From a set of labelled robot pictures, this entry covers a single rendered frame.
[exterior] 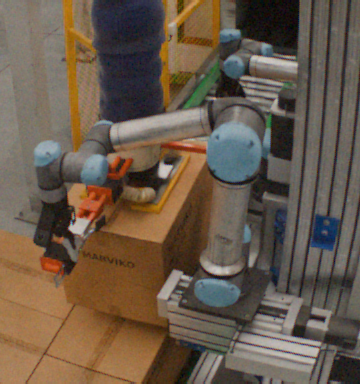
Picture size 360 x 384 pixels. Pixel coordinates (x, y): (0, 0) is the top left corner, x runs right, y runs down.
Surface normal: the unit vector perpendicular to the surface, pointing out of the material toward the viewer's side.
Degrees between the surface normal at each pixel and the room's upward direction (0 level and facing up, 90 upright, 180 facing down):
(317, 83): 90
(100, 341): 0
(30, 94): 90
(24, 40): 89
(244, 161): 83
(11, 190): 0
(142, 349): 0
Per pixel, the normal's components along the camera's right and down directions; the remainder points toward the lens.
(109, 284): -0.29, 0.56
